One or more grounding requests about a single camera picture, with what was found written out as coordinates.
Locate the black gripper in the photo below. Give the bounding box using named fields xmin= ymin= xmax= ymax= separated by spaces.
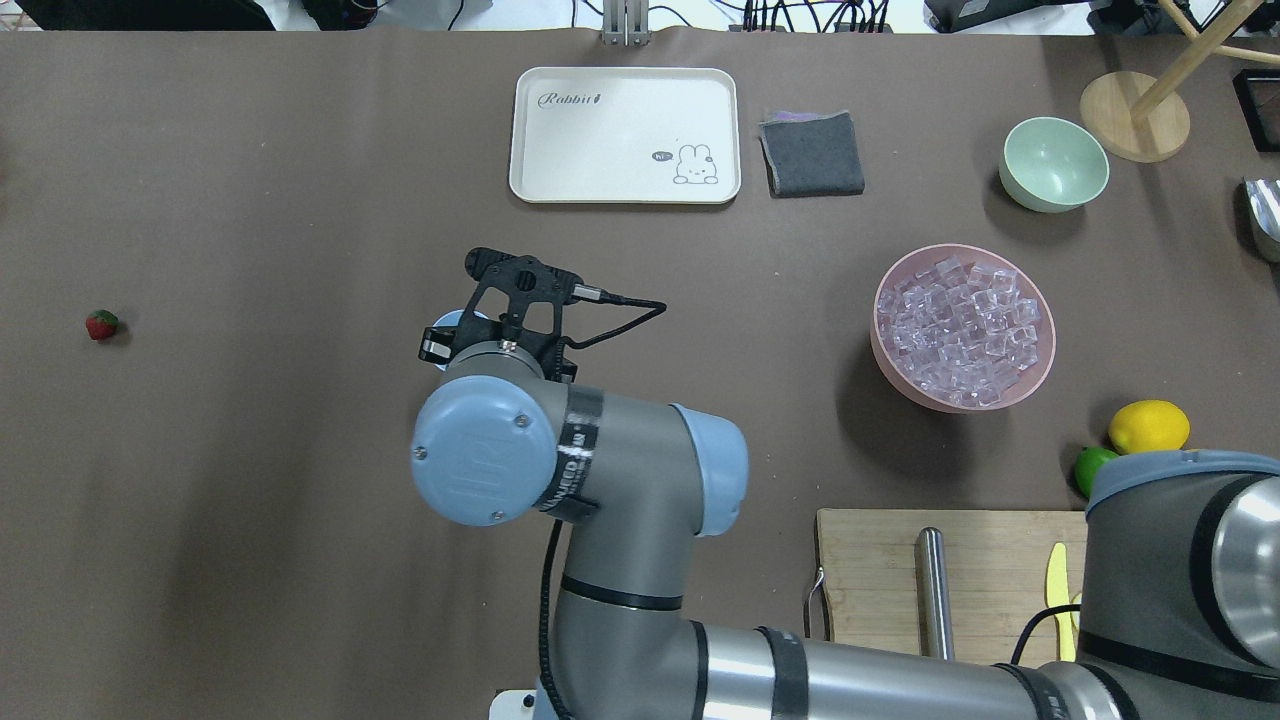
xmin=419 ymin=291 xmax=577 ymax=383

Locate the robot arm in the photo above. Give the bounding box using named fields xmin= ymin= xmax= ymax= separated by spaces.
xmin=411 ymin=247 xmax=1277 ymax=719

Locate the light blue plastic cup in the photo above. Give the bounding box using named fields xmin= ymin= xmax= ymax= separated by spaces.
xmin=429 ymin=307 xmax=465 ymax=329

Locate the pink bowl of ice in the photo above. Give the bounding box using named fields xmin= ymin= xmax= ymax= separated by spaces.
xmin=870 ymin=243 xmax=1056 ymax=413

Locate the steel ice scoop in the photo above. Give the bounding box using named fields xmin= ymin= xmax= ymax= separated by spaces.
xmin=1242 ymin=179 xmax=1279 ymax=265

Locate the cream rabbit tray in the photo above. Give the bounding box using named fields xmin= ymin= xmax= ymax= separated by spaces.
xmin=508 ymin=67 xmax=741 ymax=205

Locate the grey folded cloth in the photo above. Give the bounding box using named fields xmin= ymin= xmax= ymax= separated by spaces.
xmin=758 ymin=110 xmax=867 ymax=199

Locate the red strawberry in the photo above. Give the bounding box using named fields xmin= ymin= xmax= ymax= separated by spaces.
xmin=84 ymin=309 xmax=120 ymax=342

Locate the steel muddler rod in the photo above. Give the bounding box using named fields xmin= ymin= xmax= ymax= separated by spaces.
xmin=915 ymin=527 xmax=956 ymax=661

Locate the wooden cutting board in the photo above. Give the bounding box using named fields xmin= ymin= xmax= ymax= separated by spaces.
xmin=804 ymin=509 xmax=1091 ymax=669

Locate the green bowl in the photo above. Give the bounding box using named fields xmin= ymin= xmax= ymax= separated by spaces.
xmin=998 ymin=117 xmax=1110 ymax=214

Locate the green lime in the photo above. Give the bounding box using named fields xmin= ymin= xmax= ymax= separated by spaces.
xmin=1071 ymin=446 xmax=1119 ymax=498

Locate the yellow plastic knife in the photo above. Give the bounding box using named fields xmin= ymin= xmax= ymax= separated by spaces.
xmin=1044 ymin=542 xmax=1076 ymax=662

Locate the yellow lemon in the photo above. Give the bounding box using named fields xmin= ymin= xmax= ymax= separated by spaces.
xmin=1107 ymin=398 xmax=1190 ymax=455

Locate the wooden mug tree stand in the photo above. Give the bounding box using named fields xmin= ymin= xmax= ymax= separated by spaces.
xmin=1080 ymin=1 xmax=1279 ymax=163

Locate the black glass tray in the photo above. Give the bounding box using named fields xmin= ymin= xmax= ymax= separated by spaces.
xmin=1233 ymin=69 xmax=1279 ymax=152

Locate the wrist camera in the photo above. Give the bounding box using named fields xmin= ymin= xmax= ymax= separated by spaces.
xmin=463 ymin=247 xmax=585 ymax=305

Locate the aluminium frame post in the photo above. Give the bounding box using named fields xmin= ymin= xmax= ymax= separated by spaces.
xmin=600 ymin=0 xmax=652 ymax=47

